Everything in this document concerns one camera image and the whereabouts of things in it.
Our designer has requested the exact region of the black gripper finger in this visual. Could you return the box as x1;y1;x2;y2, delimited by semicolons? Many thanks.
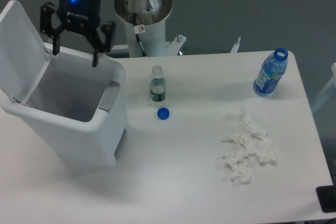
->
85;20;116;67
40;2;65;56

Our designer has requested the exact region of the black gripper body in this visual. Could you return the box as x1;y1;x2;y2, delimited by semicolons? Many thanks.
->
57;0;101;34

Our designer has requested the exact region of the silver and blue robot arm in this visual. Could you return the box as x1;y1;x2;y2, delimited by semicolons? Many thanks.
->
40;0;163;67

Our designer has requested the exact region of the white trash can lid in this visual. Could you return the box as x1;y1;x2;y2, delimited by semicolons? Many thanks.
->
1;1;51;104

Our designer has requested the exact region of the white trash can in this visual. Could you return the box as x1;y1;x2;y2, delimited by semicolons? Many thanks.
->
1;48;128;167

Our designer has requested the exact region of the clear bottle green label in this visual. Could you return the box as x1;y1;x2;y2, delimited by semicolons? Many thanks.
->
149;65;166;102

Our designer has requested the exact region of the blue bottle cap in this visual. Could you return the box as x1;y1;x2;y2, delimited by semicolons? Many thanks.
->
157;107;170;120

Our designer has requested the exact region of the blue plastic bottle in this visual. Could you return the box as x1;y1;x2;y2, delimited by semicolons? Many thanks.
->
253;47;288;97

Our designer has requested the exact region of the crumpled white tissue pile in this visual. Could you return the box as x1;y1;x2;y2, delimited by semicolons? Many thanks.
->
223;109;277;186

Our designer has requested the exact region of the white furniture at right edge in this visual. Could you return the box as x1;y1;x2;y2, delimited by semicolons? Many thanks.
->
310;63;335;114

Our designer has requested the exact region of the black device at edge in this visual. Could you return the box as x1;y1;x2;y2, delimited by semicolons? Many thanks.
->
316;185;335;213

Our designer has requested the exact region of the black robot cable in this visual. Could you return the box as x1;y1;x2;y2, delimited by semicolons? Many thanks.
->
132;13;147;57

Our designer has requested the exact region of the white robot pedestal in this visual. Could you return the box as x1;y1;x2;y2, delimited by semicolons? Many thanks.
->
114;0;172;58

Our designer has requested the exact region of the white metal base frame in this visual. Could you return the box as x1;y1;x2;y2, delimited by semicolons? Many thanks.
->
106;35;241;58

